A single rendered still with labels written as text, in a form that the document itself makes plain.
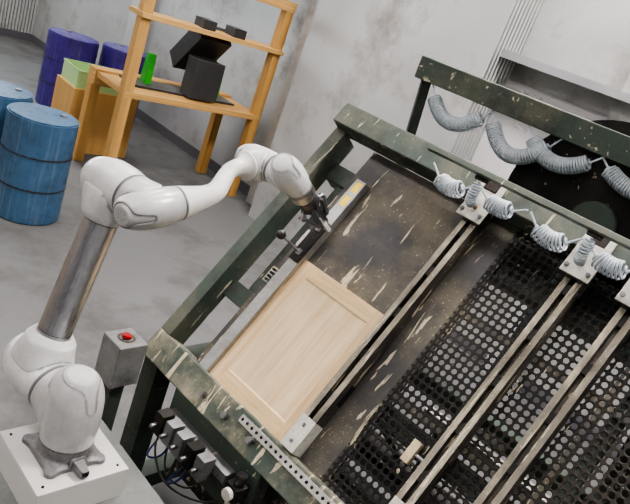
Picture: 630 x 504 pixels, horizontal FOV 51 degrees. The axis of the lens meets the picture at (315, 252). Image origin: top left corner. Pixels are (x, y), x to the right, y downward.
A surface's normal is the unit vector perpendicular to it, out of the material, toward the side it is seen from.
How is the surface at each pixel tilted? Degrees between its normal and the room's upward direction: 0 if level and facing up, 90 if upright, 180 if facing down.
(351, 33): 90
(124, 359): 90
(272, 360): 56
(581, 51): 90
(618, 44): 90
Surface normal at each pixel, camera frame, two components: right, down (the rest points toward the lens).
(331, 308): -0.35, -0.46
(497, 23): -0.68, 0.03
